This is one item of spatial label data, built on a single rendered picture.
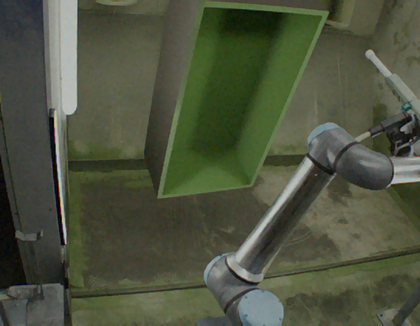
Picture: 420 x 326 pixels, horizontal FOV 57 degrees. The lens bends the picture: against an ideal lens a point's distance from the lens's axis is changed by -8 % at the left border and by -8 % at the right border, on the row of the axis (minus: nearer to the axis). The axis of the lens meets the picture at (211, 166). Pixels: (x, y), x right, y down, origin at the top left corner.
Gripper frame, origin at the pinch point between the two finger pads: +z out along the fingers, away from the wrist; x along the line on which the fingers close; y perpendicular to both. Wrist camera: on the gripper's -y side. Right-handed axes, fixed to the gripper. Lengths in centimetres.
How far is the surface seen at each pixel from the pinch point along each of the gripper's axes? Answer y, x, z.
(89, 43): 135, 191, -36
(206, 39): 55, 94, -9
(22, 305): 145, -21, 8
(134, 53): 109, 185, -58
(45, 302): 137, -21, 5
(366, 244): 1, 30, -177
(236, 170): 69, 76, -96
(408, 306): 1, -30, -143
